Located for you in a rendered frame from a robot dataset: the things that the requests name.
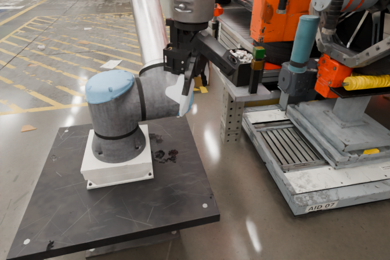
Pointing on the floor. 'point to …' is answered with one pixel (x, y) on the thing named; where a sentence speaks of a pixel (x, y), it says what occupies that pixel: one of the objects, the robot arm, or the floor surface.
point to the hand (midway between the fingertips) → (196, 101)
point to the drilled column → (230, 118)
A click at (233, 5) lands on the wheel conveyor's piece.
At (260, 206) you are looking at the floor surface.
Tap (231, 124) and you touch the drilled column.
